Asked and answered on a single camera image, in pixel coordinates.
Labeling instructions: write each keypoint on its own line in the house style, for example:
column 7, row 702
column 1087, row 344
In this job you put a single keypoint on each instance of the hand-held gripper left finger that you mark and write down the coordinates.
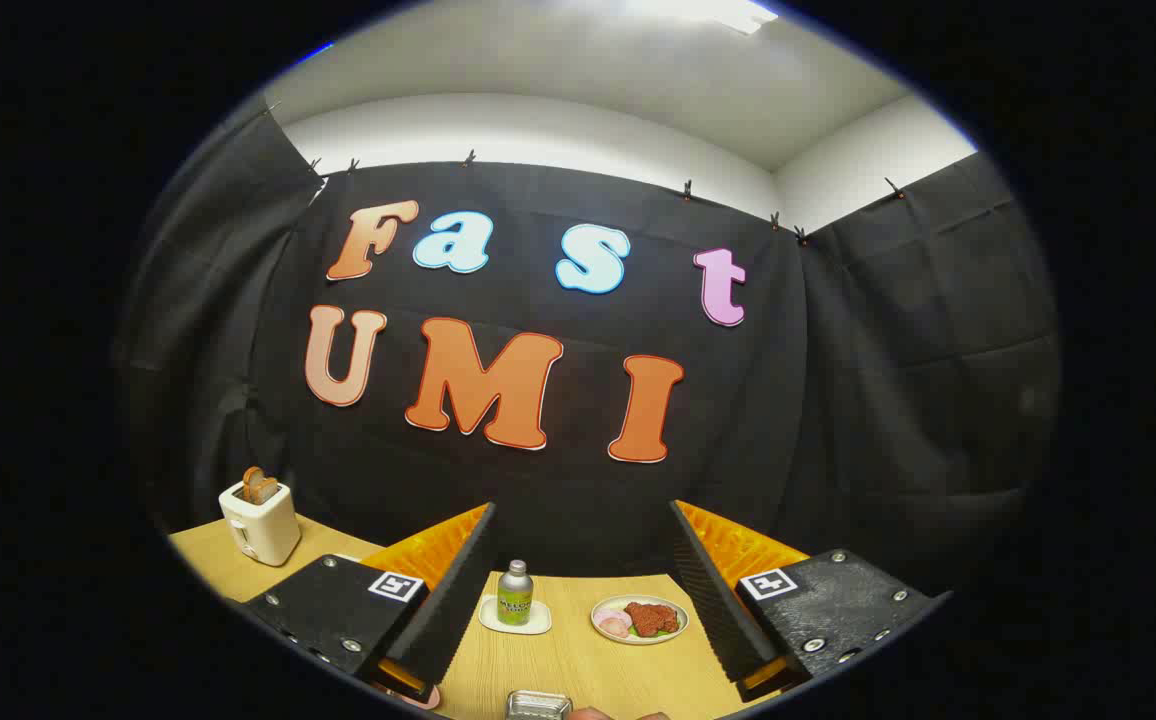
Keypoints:
column 458, row 600

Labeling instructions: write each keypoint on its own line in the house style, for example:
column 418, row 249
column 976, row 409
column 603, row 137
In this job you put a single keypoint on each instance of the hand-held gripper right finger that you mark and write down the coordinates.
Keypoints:
column 713, row 600

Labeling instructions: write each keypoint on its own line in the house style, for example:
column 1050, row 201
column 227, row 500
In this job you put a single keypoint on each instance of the white square coaster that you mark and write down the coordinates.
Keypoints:
column 488, row 615

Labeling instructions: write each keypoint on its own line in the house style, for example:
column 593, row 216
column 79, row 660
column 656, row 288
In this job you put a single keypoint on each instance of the green label soda bottle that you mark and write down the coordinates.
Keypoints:
column 515, row 600

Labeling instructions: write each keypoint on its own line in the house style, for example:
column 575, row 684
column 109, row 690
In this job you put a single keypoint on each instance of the brown fried meat piece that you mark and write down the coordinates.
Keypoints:
column 651, row 618

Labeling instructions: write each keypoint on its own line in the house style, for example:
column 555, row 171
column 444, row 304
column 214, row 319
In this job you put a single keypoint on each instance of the white oval food plate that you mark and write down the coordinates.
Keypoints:
column 638, row 640

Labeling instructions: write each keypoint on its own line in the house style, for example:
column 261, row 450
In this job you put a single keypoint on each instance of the pink ham slices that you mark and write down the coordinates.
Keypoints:
column 613, row 623

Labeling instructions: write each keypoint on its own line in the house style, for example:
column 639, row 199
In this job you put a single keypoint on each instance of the pink round plate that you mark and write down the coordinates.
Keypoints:
column 418, row 699

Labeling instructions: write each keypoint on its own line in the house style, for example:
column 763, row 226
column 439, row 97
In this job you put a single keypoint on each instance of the metal drainer tray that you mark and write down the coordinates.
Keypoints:
column 538, row 706

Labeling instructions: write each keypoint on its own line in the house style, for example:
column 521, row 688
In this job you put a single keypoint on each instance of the cream white toaster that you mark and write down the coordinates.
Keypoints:
column 260, row 525

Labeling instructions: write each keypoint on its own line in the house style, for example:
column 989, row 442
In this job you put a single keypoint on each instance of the toasted bread slice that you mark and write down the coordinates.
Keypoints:
column 268, row 490
column 250, row 485

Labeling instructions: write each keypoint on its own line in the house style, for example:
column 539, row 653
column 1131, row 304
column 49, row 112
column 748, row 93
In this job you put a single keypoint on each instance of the ceiling light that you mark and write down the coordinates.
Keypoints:
column 708, row 12

